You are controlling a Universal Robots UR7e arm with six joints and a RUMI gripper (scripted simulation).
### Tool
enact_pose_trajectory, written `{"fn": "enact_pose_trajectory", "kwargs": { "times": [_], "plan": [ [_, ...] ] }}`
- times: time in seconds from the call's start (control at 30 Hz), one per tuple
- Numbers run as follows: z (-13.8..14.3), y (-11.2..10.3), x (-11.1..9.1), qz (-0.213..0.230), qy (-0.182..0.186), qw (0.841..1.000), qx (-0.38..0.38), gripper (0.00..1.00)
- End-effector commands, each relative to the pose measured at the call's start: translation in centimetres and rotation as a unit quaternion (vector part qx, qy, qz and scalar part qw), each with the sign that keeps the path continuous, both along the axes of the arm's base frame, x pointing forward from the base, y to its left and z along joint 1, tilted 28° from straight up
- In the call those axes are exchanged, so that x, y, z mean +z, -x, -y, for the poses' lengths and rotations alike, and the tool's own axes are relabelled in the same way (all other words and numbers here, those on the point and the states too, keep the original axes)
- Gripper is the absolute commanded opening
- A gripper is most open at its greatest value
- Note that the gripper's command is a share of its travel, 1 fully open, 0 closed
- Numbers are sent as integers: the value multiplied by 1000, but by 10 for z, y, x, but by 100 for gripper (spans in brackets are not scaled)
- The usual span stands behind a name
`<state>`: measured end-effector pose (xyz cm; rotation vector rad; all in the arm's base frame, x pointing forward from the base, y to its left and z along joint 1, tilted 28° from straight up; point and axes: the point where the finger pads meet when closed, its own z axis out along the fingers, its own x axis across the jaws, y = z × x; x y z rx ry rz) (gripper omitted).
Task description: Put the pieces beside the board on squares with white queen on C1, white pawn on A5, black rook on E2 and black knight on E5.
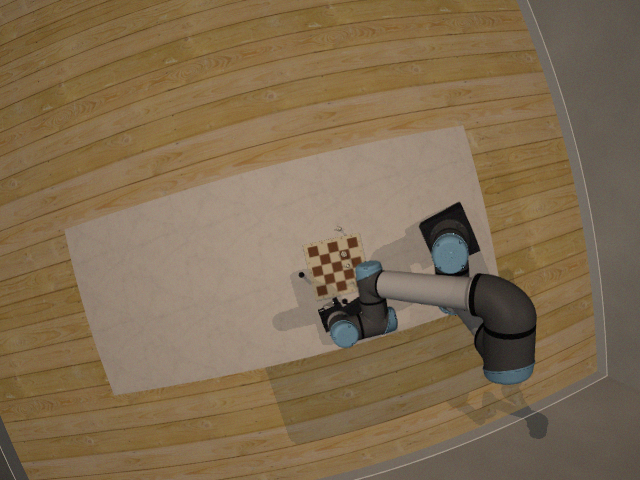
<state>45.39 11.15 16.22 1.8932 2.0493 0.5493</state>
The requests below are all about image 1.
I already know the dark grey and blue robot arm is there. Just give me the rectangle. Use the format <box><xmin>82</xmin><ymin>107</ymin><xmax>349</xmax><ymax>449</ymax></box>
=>
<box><xmin>327</xmin><ymin>219</ymin><xmax>537</xmax><ymax>385</ymax></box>

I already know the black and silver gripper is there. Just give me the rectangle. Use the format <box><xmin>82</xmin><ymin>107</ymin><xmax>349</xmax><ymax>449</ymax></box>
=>
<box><xmin>318</xmin><ymin>297</ymin><xmax>342</xmax><ymax>333</ymax></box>

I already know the brown and cream chessboard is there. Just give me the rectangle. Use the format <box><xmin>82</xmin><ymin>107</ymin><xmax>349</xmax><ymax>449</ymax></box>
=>
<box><xmin>303</xmin><ymin>232</ymin><xmax>365</xmax><ymax>301</ymax></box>

